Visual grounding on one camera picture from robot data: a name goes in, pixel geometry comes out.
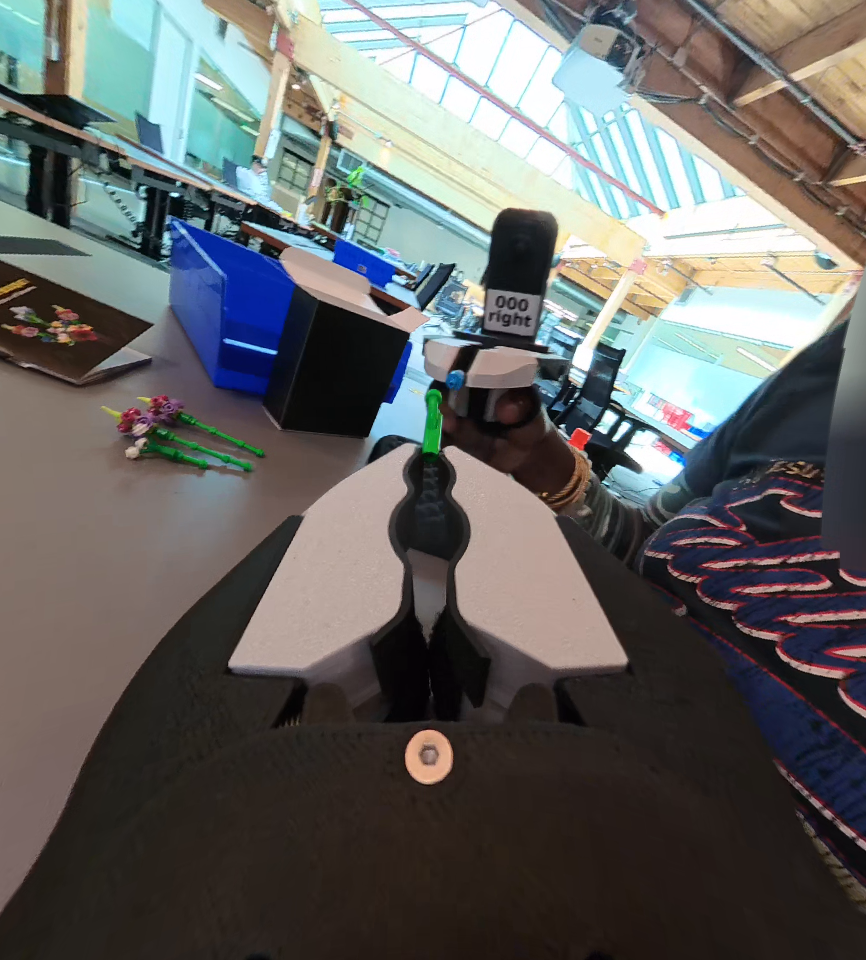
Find black desk mat strip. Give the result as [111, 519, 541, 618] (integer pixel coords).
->
[0, 232, 92, 258]

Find person's right hand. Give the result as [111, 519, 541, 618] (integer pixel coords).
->
[444, 391, 580, 502]

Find black laptop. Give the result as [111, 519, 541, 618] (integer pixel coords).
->
[0, 71, 115, 125]

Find grey desk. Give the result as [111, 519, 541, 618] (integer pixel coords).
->
[0, 191, 441, 960]

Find purple toy flower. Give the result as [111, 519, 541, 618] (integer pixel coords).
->
[139, 393, 266, 459]
[101, 405, 254, 474]

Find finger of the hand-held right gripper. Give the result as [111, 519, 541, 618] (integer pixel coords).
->
[470, 351, 548, 391]
[424, 339, 479, 387]

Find black box white flaps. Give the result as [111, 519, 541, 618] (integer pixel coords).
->
[262, 247, 431, 440]

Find person's right forearm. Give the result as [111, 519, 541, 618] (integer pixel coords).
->
[583, 472, 685, 567]

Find large blue storage bin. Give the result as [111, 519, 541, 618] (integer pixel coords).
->
[169, 217, 413, 406]

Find potted green plant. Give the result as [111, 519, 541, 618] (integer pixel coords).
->
[325, 165, 374, 234]

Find black office chair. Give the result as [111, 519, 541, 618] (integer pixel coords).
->
[553, 341, 629, 459]

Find blue red printed shirt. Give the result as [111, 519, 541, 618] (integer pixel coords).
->
[639, 318, 866, 960]

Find gold bracelets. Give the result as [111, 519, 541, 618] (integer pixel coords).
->
[536, 442, 595, 515]

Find blue bin white label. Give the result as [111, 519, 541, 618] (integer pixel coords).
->
[332, 238, 398, 288]

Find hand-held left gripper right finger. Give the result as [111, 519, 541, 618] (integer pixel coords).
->
[427, 447, 629, 723]

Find row of red bins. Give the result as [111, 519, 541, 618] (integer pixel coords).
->
[650, 397, 711, 436]

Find white toy flower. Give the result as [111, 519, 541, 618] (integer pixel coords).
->
[124, 437, 210, 471]

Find green toy stem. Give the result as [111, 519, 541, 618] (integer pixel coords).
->
[421, 388, 446, 459]

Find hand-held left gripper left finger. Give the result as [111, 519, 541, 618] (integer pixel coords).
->
[229, 442, 434, 725]

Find dark flower instruction booklet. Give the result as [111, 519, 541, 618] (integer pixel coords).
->
[0, 258, 155, 387]

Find white ceiling projector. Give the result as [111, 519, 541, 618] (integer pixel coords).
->
[551, 22, 651, 114]

